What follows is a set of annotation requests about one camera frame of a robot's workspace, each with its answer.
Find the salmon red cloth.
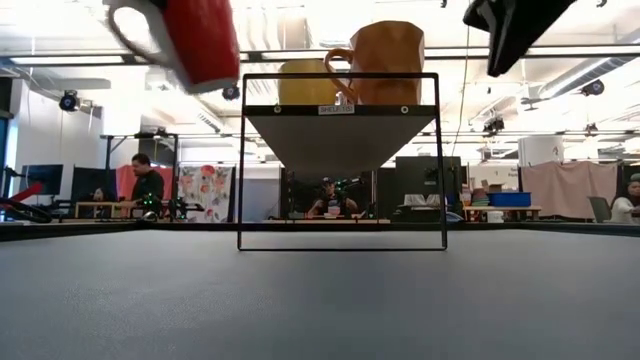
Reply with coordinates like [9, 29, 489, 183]
[115, 164, 174, 219]

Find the red bar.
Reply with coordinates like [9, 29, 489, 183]
[0, 183, 41, 211]

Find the blue plastic bin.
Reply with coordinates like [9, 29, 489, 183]
[488, 191, 533, 208]

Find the grey chair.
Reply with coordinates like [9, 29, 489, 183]
[588, 195, 614, 224]

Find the yellow mug white handle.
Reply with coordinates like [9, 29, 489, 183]
[277, 59, 341, 106]

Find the black cabinet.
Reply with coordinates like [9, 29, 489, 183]
[394, 155, 462, 221]

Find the small wooden table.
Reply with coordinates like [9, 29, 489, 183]
[74, 201, 124, 220]

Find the black divider panel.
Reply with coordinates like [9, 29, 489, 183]
[71, 166, 119, 204]

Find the orange faceted mug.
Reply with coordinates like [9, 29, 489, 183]
[323, 20, 426, 106]

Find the black aluminium table frame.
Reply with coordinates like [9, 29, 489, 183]
[0, 221, 640, 242]

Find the black hose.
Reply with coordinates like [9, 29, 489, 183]
[0, 197, 53, 225]

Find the blue-grey table mat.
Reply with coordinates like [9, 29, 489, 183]
[0, 228, 640, 360]

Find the beige hanging cloth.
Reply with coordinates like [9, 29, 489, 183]
[519, 161, 620, 220]

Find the long ceiling light fixture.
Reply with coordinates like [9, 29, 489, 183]
[0, 43, 640, 66]

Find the wooden bench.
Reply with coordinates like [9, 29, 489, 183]
[463, 205, 543, 222]

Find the wooden shelf black wire frame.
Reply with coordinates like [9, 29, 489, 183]
[236, 72, 448, 252]

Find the dark computer monitor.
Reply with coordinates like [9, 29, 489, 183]
[19, 163, 65, 196]

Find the floral print cloth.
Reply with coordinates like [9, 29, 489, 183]
[178, 164, 235, 224]

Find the red and white mug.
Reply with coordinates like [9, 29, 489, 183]
[103, 0, 241, 95]

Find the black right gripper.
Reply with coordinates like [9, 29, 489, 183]
[487, 0, 576, 79]

